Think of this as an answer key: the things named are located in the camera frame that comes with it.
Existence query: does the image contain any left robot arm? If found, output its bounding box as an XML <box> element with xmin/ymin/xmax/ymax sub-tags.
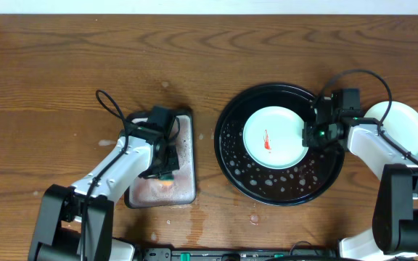
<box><xmin>28</xmin><ymin>107</ymin><xmax>179</xmax><ymax>260</ymax></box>

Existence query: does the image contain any black rectangular soapy water tray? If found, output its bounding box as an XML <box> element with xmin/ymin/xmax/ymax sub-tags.
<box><xmin>124</xmin><ymin>109</ymin><xmax>196</xmax><ymax>209</ymax></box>

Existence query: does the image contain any pale green plate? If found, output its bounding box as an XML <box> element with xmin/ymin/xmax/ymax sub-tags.
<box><xmin>382</xmin><ymin>101</ymin><xmax>418</xmax><ymax>157</ymax></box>
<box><xmin>242</xmin><ymin>106</ymin><xmax>308</xmax><ymax>170</ymax></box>

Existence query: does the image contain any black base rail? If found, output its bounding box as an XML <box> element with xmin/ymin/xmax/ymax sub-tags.
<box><xmin>110</xmin><ymin>241</ymin><xmax>340</xmax><ymax>261</ymax></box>

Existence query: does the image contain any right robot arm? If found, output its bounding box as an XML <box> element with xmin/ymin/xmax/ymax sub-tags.
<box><xmin>303</xmin><ymin>89</ymin><xmax>418</xmax><ymax>260</ymax></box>

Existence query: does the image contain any round black serving tray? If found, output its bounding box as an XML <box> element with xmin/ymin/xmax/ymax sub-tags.
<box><xmin>214</xmin><ymin>83</ymin><xmax>345</xmax><ymax>206</ymax></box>

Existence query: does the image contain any green scrubbing sponge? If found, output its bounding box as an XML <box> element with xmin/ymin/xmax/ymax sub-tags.
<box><xmin>158</xmin><ymin>173</ymin><xmax>175</xmax><ymax>186</ymax></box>

